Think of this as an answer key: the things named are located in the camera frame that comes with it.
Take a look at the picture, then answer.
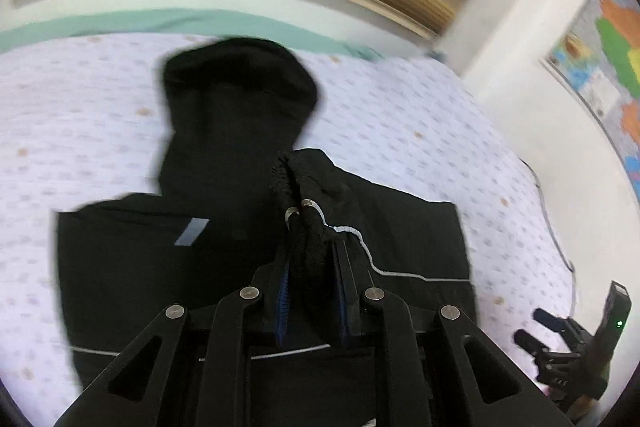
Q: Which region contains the black hooded jacket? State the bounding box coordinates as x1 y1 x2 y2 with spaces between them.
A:
56 38 476 426

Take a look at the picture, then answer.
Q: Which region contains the floral white bed quilt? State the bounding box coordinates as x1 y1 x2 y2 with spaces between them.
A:
1 34 574 426

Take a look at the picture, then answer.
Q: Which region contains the green bed sheet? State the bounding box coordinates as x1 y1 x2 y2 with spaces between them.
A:
1 9 383 61

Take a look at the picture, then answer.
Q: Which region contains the black cable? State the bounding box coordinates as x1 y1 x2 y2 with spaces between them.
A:
519 156 580 318

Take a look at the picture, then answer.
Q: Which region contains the colourful wall map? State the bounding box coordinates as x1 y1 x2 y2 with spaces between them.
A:
544 0 639 192

